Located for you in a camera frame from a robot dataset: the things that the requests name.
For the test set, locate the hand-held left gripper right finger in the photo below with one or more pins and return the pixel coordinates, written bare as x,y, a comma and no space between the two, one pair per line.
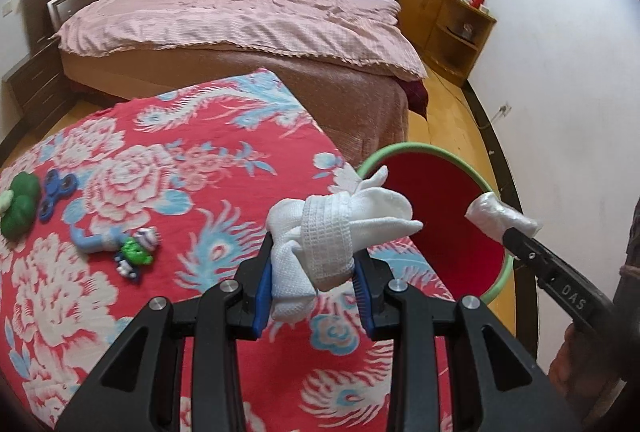
362,299

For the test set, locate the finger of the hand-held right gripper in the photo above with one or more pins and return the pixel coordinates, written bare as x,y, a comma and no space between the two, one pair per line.
560,282

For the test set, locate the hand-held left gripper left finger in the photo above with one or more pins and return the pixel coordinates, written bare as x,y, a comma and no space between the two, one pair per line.
262,297

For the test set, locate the white cloth with bandage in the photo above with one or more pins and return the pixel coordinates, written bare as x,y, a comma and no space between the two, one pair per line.
325,232

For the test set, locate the small white plastic packet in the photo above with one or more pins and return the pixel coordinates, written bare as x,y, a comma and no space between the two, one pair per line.
492,212

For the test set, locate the red basin with green rim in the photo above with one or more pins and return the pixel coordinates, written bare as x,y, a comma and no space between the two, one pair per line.
440,212

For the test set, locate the small green toy figure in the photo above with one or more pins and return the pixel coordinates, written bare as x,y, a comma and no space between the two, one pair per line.
135,254

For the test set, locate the red floral blanket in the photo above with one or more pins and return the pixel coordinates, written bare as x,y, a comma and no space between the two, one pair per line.
150,161

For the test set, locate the dark red cloth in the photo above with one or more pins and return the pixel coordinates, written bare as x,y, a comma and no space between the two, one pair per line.
419,96

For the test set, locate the brown bed sheet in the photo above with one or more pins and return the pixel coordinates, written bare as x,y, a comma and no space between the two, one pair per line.
325,86

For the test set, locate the blue fidget spinner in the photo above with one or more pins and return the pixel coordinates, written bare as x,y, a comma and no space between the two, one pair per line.
57,197

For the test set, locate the wooden corner shelf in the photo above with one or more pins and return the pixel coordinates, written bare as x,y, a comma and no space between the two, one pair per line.
457,46

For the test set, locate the green pumpkin toy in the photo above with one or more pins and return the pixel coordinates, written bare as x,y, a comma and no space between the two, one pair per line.
20,207

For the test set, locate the small jar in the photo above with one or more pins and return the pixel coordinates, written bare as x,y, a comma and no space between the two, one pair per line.
468,29

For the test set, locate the pink bedspread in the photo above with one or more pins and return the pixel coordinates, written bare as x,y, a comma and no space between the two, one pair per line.
250,16

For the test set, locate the dark wooden nightstand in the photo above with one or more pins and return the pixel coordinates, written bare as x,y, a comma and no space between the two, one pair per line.
35,81

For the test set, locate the white wall socket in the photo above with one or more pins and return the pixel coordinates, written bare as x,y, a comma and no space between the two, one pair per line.
506,109

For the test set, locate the white light switch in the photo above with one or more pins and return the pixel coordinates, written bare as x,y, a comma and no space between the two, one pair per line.
6,7

